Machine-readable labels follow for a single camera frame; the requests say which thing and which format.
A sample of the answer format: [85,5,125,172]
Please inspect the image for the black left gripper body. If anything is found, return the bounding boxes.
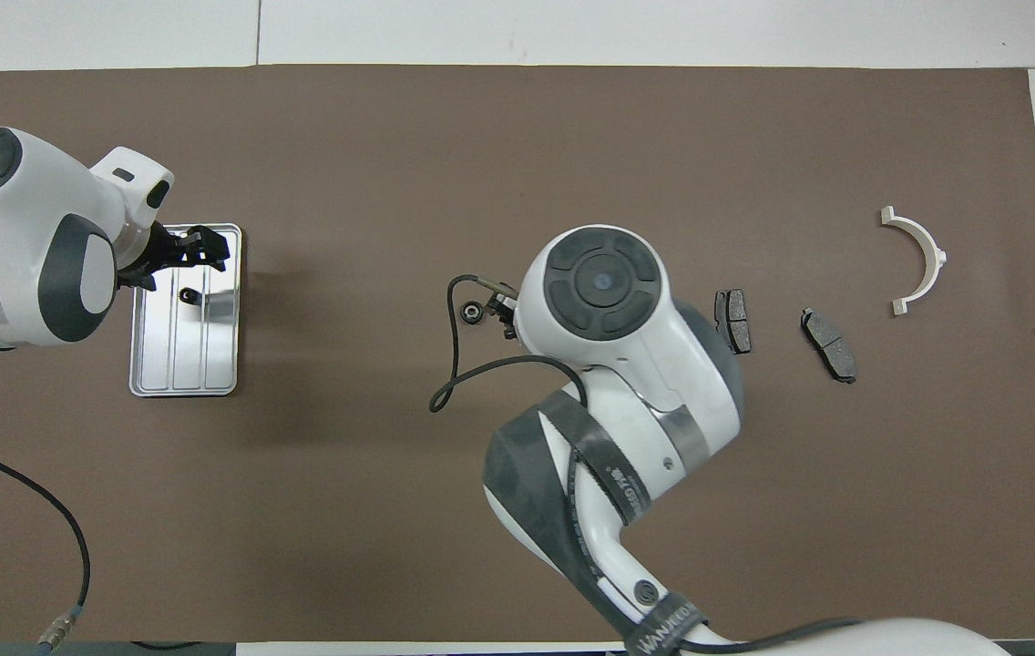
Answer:
[119,222,188,292]

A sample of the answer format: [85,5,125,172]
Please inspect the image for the silver metal tray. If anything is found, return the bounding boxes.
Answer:
[128,223,243,398]

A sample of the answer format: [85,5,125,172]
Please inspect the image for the brown table mat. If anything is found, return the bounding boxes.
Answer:
[0,64,1035,643]

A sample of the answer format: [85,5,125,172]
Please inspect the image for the short dark brake pad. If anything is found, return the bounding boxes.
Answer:
[714,289,753,355]

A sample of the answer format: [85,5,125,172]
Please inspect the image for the long dark brake pad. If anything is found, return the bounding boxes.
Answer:
[800,308,857,384]

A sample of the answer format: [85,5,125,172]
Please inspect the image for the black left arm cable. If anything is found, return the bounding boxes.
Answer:
[0,439,92,652]

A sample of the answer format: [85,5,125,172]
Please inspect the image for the white semicircular bracket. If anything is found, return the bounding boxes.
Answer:
[880,206,948,317]

